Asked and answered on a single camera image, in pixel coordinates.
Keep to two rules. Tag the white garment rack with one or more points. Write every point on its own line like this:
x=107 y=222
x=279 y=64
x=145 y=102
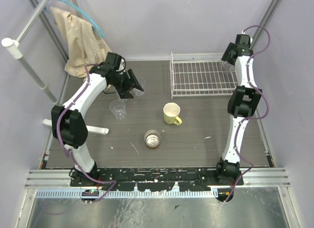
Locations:
x=23 y=104

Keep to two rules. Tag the white wire dish rack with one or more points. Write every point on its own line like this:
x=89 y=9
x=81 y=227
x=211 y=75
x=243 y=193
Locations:
x=200 y=74

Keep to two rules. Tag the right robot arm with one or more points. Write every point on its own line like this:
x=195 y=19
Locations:
x=241 y=106

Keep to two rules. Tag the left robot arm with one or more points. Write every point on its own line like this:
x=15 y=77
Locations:
x=68 y=125

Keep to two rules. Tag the clear plastic cup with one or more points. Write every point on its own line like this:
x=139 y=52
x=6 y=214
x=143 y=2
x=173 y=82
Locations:
x=142 y=82
x=227 y=67
x=122 y=99
x=118 y=109

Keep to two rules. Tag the yellow mug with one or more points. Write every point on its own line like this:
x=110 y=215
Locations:
x=171 y=113

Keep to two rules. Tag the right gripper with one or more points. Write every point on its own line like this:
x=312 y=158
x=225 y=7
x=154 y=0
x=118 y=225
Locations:
x=225 y=56

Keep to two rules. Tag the glass with brown liquid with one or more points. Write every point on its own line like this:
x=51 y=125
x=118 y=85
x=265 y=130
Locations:
x=152 y=138

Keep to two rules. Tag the beige cloth garment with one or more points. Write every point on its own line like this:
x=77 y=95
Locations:
x=84 y=45

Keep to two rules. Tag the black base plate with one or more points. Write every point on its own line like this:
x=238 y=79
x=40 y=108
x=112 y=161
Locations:
x=152 y=179

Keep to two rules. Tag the teal clothes hanger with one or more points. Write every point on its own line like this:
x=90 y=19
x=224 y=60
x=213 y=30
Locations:
x=80 y=12

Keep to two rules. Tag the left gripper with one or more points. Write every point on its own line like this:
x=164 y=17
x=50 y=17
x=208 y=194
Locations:
x=126 y=83

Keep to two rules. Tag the aluminium rail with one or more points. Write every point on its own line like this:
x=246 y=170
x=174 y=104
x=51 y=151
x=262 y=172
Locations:
x=256 y=177

